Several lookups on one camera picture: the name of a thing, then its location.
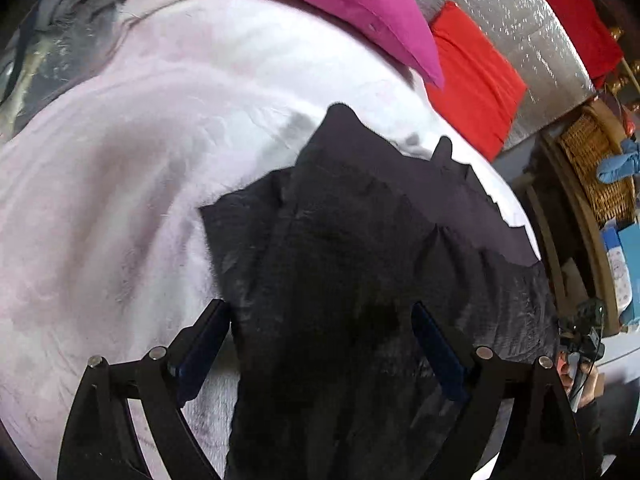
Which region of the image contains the black quilted jacket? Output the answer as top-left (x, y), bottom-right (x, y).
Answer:
top-left (201, 104), bottom-right (558, 479)

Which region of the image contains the person's right hand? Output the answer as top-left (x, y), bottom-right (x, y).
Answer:
top-left (556, 351), bottom-right (605, 413)

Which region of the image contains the white patterned package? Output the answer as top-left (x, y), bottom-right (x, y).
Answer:
top-left (601, 222), bottom-right (632, 314)

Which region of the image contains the wooden side table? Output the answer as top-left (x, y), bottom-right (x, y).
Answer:
top-left (513, 132), bottom-right (620, 337)

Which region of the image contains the blue fashion box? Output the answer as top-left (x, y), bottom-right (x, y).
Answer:
top-left (618, 223), bottom-right (640, 326)

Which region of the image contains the blue cloth in basket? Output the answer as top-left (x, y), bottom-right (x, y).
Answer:
top-left (597, 139), bottom-right (640, 184)

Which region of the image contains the white bedspread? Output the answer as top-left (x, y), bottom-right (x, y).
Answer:
top-left (1, 0), bottom-right (528, 479)

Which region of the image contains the wicker basket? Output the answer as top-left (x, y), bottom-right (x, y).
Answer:
top-left (556, 100), bottom-right (636, 226)

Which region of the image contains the red pillow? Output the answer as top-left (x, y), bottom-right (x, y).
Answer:
top-left (426, 1), bottom-right (527, 162)

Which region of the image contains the red blanket on railing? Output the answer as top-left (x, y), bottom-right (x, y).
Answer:
top-left (547, 0), bottom-right (624, 89)

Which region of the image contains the silver foil insulation panel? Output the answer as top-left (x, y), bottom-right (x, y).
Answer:
top-left (416, 0), bottom-right (596, 151)

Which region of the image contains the grey folded garment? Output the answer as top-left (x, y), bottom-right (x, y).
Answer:
top-left (1, 0), bottom-right (125, 139)

